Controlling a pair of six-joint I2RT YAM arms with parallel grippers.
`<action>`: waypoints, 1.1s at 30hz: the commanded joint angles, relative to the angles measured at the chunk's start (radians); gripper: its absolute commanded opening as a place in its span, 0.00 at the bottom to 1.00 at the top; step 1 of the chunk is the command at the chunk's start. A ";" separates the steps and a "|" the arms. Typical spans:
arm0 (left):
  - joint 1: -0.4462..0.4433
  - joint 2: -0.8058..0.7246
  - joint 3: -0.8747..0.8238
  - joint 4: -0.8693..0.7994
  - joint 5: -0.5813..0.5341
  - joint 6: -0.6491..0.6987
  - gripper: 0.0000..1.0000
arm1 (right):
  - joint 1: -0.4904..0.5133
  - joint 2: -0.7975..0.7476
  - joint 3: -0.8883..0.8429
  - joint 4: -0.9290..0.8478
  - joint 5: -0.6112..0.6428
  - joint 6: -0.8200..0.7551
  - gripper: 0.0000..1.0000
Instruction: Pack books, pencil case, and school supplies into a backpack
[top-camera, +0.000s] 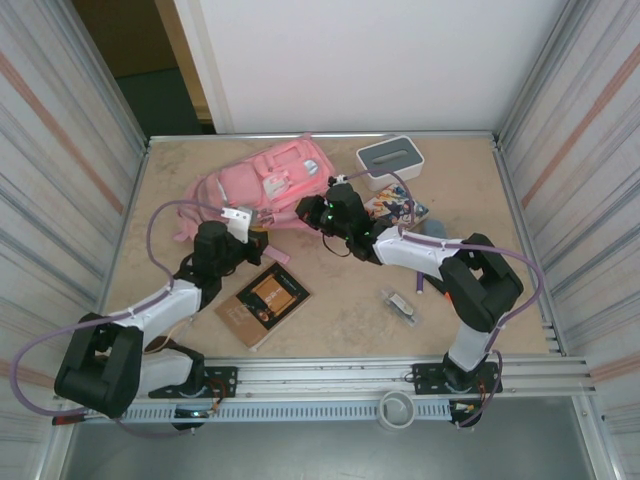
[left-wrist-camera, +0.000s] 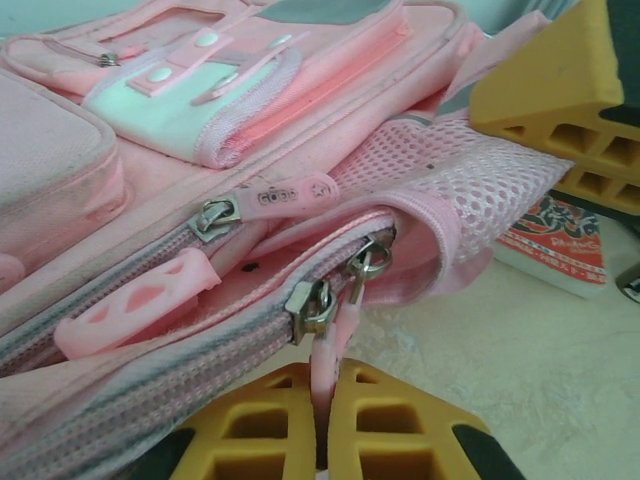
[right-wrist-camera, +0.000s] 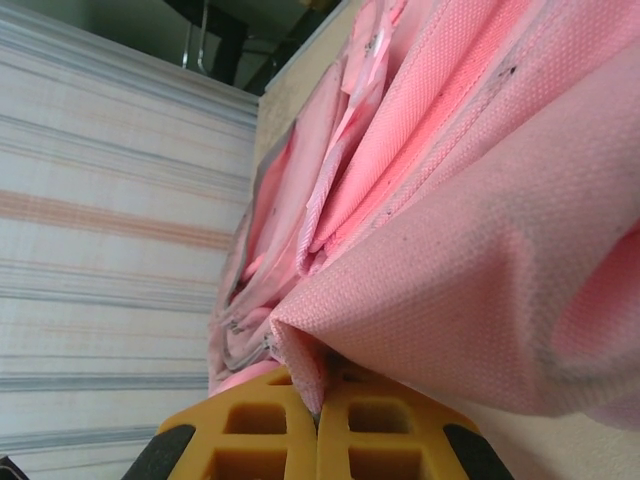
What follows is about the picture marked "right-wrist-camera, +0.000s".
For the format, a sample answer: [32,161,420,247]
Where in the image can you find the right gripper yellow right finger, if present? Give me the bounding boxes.
[318,373,516,480]

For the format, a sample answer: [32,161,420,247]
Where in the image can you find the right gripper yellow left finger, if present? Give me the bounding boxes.
[124,366,320,480]

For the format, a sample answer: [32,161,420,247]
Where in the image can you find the pink school backpack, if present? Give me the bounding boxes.
[207,0,640,436]

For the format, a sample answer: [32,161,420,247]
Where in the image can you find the striped white side panel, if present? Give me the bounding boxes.
[0,4,262,480]

